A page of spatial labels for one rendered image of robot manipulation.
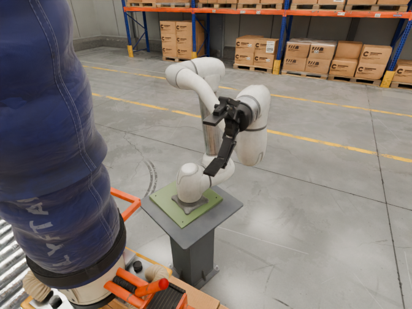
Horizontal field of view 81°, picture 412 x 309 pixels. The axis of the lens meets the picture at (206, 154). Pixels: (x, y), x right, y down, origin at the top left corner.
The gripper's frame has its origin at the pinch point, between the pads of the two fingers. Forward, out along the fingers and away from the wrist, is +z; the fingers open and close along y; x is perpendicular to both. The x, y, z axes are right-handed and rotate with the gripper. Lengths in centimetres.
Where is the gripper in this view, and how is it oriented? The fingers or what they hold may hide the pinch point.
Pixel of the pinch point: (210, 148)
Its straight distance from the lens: 55.7
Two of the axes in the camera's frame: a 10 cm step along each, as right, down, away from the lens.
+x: -9.0, -2.4, 3.7
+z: -4.4, 4.9, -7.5
